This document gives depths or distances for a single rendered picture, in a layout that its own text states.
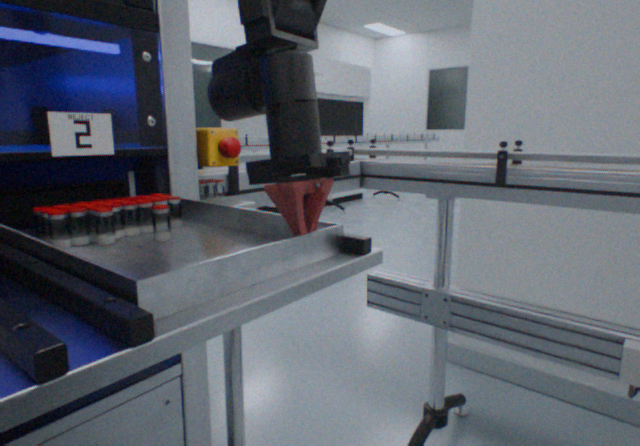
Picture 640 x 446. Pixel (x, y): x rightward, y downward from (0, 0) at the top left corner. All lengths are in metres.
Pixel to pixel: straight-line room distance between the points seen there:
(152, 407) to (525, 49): 1.64
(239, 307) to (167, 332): 0.07
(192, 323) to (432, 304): 1.11
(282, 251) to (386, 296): 1.06
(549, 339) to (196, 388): 0.89
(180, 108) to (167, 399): 0.52
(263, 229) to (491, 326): 0.89
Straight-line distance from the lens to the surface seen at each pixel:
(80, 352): 0.35
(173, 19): 0.83
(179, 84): 0.81
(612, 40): 1.83
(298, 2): 0.49
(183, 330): 0.36
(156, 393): 0.89
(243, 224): 0.65
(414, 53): 9.50
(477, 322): 1.37
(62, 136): 0.72
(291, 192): 0.45
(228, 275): 0.41
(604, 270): 1.86
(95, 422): 0.85
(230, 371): 1.22
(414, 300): 1.44
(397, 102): 9.56
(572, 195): 1.20
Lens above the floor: 1.02
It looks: 11 degrees down
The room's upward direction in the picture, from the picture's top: straight up
